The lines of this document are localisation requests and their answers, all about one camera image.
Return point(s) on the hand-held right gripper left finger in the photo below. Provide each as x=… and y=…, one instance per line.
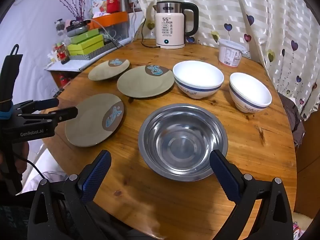
x=96, y=177

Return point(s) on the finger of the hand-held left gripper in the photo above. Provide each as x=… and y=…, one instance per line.
x=67, y=113
x=47, y=102

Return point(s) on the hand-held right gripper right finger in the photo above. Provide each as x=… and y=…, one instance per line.
x=225, y=177

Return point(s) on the olive plate with blue motif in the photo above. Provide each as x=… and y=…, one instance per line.
x=105, y=71
x=140, y=85
x=90, y=122

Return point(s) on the stainless steel bowl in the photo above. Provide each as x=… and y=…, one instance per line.
x=182, y=140

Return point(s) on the small white blue-banded bowl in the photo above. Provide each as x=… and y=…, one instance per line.
x=250, y=90

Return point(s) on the large white blue-banded bowl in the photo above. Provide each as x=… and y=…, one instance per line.
x=197, y=76

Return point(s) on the person's left hand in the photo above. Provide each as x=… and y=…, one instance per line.
x=22, y=155

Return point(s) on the black binder clip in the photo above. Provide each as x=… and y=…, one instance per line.
x=58, y=93

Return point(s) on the small red item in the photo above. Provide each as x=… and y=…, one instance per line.
x=64, y=80

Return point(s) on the white shelf board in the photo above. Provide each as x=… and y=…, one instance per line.
x=72, y=65

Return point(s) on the red figurine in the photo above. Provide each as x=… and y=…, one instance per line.
x=62, y=53

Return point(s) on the large green box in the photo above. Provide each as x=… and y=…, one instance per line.
x=85, y=47

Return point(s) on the grey striped box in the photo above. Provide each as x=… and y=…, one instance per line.
x=100, y=51

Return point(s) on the small black-capped jar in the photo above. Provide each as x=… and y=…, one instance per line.
x=60, y=27

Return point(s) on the small green box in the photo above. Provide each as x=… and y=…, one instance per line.
x=85, y=36

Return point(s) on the dark grey device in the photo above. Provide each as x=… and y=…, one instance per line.
x=77, y=30

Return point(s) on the brown dotted cloth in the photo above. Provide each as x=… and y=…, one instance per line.
x=292, y=115

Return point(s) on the purple decorative branches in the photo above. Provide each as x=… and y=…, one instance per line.
x=79, y=11

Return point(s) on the clear orange-lid storage box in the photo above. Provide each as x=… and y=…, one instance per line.
x=110, y=18

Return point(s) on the white plastic tub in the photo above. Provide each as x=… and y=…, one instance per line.
x=230, y=55

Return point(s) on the cream electric kettle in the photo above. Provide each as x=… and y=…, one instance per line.
x=170, y=27

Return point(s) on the cream heart-print curtain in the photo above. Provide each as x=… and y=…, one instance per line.
x=250, y=12

